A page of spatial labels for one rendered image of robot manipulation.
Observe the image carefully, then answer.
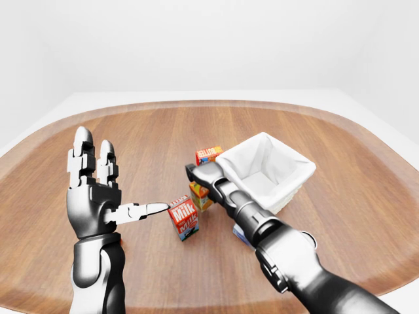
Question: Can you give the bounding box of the orange red butter box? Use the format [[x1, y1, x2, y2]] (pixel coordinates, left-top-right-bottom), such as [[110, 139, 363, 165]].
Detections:
[[195, 145, 225, 167]]

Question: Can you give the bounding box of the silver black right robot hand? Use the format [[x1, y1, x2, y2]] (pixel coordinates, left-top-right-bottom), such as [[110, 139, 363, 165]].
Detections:
[[185, 162, 323, 294]]

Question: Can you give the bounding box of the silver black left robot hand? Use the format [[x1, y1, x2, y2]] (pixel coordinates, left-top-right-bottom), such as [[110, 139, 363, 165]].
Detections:
[[66, 126, 171, 240]]

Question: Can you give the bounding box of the red white milk carton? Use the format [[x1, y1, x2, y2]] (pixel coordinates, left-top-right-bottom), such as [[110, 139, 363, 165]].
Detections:
[[167, 194, 200, 242]]

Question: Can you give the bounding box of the orange juice carton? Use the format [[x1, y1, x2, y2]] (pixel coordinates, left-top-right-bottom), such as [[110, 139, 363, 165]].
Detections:
[[189, 181, 215, 213]]

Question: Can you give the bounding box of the white cloth-lined basket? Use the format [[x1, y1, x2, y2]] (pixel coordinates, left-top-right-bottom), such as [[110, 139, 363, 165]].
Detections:
[[215, 131, 318, 216]]

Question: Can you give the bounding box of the white blue box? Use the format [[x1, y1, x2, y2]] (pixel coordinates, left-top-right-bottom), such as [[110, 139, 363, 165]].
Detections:
[[232, 223, 257, 251]]

